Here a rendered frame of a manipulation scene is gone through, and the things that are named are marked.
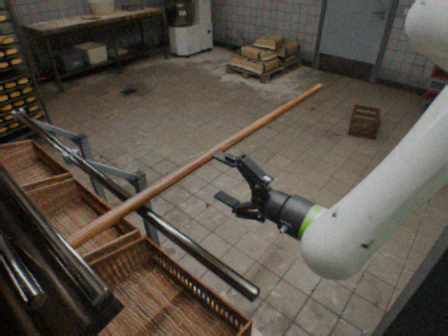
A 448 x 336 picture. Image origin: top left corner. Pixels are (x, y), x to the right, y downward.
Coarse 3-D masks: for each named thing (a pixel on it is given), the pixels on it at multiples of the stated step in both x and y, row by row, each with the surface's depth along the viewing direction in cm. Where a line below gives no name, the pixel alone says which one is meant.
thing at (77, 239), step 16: (304, 96) 119; (272, 112) 105; (256, 128) 98; (224, 144) 88; (192, 160) 81; (208, 160) 83; (176, 176) 76; (144, 192) 70; (160, 192) 73; (128, 208) 66; (96, 224) 62; (112, 224) 64; (80, 240) 59
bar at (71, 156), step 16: (16, 112) 114; (32, 128) 105; (48, 128) 127; (64, 144) 94; (80, 144) 142; (64, 160) 91; (80, 160) 86; (96, 176) 81; (128, 176) 112; (144, 176) 117; (96, 192) 162; (112, 192) 76; (144, 208) 70; (144, 224) 133; (160, 224) 66; (176, 240) 63; (192, 240) 63; (192, 256) 61; (208, 256) 59; (224, 272) 56; (240, 288) 54; (256, 288) 53
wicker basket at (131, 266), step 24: (144, 240) 119; (96, 264) 103; (120, 264) 114; (144, 264) 125; (168, 264) 115; (120, 288) 116; (144, 288) 116; (168, 288) 116; (192, 288) 111; (120, 312) 108; (144, 312) 108; (168, 312) 108; (192, 312) 108; (216, 312) 106; (240, 312) 94
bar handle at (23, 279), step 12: (0, 228) 27; (0, 240) 25; (12, 240) 28; (0, 252) 24; (12, 252) 25; (24, 252) 29; (0, 264) 24; (12, 264) 23; (24, 264) 24; (12, 276) 23; (24, 276) 23; (24, 288) 22; (36, 288) 22; (24, 300) 21; (36, 300) 21
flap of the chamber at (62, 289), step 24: (0, 192) 39; (0, 216) 35; (24, 240) 32; (48, 264) 30; (0, 288) 28; (48, 288) 28; (72, 288) 28; (0, 312) 26; (24, 312) 26; (48, 312) 26; (72, 312) 26; (96, 312) 26
